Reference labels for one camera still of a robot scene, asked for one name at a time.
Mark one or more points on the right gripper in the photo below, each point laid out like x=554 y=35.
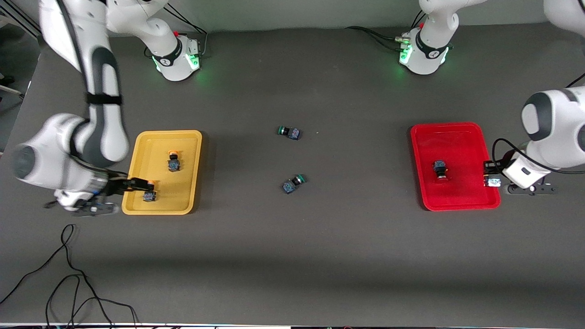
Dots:
x=114 y=186

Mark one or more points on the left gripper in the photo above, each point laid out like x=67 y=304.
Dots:
x=490 y=167

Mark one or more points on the yellow push button switch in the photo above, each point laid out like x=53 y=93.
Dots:
x=149 y=197
x=173 y=164

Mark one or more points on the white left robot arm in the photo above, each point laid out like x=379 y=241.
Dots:
x=557 y=123

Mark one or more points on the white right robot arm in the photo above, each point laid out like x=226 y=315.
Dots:
x=100 y=137

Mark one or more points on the red plastic tray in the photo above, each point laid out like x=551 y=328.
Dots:
x=461 y=146

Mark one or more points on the yellow plastic tray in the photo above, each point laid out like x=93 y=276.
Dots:
x=160 y=137

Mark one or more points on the green push button switch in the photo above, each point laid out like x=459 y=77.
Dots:
x=292 y=133
x=289 y=186

